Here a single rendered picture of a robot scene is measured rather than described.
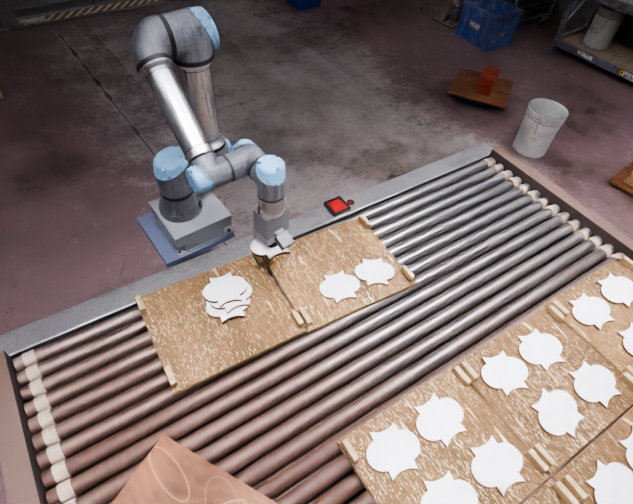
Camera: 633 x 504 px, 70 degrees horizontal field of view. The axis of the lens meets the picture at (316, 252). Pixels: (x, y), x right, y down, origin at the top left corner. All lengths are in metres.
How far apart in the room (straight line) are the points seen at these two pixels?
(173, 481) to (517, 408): 0.91
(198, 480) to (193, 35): 1.10
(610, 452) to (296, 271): 1.01
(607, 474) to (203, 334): 1.13
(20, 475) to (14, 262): 1.94
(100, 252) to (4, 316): 0.58
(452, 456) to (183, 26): 1.31
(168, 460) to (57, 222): 2.33
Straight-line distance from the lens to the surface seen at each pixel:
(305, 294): 1.47
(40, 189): 3.56
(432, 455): 1.30
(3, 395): 1.46
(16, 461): 1.37
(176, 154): 1.57
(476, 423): 1.37
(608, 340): 1.71
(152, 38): 1.35
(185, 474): 1.14
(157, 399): 1.35
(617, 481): 1.48
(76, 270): 2.95
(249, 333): 1.39
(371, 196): 1.85
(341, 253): 1.59
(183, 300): 1.48
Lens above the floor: 2.12
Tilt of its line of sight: 49 degrees down
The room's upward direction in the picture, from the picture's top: 6 degrees clockwise
